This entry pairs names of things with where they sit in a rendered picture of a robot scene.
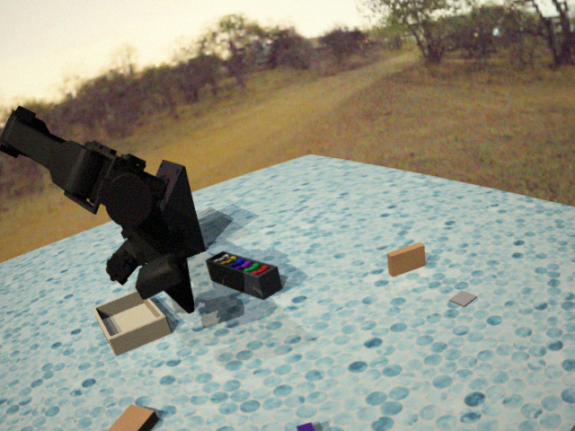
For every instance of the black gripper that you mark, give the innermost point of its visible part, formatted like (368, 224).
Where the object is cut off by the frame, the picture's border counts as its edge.
(166, 270)

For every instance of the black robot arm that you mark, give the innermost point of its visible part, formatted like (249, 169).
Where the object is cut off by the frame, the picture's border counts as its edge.
(91, 171)

